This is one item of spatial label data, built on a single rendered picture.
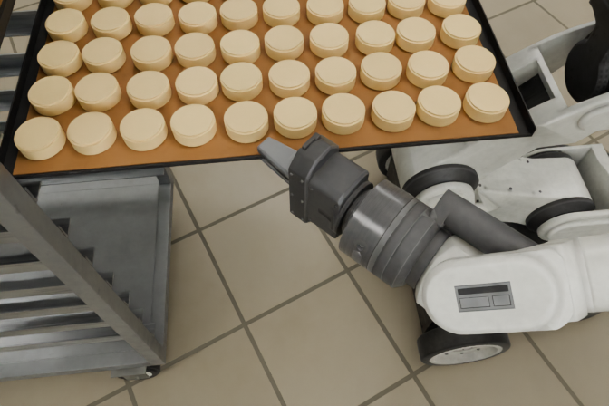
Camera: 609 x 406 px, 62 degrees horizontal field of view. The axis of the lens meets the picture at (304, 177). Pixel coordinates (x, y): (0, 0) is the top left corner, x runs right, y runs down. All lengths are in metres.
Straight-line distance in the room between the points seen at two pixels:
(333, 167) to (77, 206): 0.99
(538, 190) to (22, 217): 0.94
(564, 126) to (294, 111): 0.47
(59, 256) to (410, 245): 0.43
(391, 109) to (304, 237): 0.86
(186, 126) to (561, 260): 0.39
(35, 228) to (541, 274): 0.52
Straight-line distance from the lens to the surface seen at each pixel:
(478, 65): 0.67
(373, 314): 1.34
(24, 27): 1.02
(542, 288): 0.46
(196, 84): 0.63
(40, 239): 0.67
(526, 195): 1.14
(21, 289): 0.90
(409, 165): 0.97
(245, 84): 0.62
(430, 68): 0.65
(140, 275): 1.27
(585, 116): 0.89
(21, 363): 1.29
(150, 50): 0.68
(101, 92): 0.65
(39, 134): 0.64
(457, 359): 1.32
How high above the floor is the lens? 1.27
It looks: 57 degrees down
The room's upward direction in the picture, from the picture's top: straight up
